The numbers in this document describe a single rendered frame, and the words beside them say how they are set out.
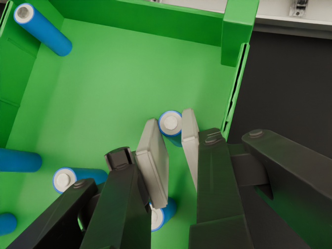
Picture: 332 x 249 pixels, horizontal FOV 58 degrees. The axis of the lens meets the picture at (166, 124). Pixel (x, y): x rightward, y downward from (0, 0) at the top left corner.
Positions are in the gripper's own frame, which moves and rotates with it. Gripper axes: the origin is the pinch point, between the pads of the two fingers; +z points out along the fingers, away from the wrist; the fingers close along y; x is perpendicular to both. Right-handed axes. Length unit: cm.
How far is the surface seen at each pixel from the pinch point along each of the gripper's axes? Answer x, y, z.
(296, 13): 5.1, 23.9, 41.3
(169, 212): -5.0, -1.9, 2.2
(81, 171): -0.7, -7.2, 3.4
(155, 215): -3.9, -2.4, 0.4
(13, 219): -4.3, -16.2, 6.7
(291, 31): 2, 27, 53
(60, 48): 8.6, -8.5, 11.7
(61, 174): -0.2, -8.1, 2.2
